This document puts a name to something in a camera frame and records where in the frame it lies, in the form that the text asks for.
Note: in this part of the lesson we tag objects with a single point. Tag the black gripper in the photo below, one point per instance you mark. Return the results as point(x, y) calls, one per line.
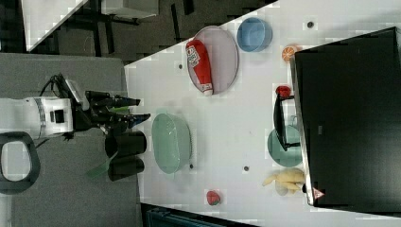
point(87, 113)

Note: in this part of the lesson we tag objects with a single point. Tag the green plastic strainer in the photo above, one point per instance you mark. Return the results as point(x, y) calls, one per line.
point(171, 142)

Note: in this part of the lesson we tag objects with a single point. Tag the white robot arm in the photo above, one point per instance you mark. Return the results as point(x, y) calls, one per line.
point(68, 111)

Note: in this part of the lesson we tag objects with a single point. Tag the green marker tube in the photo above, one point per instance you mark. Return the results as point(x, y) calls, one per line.
point(120, 110)

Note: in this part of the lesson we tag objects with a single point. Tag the upper black cylinder holder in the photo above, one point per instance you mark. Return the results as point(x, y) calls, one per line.
point(126, 144)

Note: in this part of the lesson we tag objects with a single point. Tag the black cylinder holder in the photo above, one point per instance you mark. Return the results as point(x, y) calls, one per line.
point(126, 144)
point(124, 167)

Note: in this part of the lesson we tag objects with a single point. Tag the lower black cylinder holder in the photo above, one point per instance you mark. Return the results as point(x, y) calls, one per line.
point(124, 167)

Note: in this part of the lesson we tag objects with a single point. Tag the green spatula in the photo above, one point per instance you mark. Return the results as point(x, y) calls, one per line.
point(101, 169)

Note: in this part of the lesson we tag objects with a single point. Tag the red ketchup bottle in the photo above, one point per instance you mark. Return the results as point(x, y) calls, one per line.
point(198, 59)

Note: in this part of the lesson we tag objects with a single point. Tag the dark blue crate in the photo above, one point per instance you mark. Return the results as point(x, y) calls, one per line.
point(162, 217)

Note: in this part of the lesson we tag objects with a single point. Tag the white background table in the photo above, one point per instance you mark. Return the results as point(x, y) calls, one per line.
point(42, 17)

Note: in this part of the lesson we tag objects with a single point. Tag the grey round plate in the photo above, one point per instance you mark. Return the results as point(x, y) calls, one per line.
point(223, 57)

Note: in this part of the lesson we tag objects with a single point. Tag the red strawberry at table edge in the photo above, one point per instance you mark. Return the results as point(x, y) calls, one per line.
point(213, 198)

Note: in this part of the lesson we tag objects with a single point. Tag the blue bowl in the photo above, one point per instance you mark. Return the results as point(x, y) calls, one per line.
point(254, 35)

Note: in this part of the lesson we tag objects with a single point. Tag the red strawberry near oven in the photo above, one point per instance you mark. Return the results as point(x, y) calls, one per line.
point(283, 91)

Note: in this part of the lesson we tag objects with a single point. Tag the orange slice toy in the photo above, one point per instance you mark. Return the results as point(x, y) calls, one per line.
point(288, 52)

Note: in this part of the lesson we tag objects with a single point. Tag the yellow banana toy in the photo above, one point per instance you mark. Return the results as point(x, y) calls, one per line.
point(286, 181)

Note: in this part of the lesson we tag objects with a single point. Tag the black toaster oven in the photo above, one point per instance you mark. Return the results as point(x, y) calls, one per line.
point(347, 99)

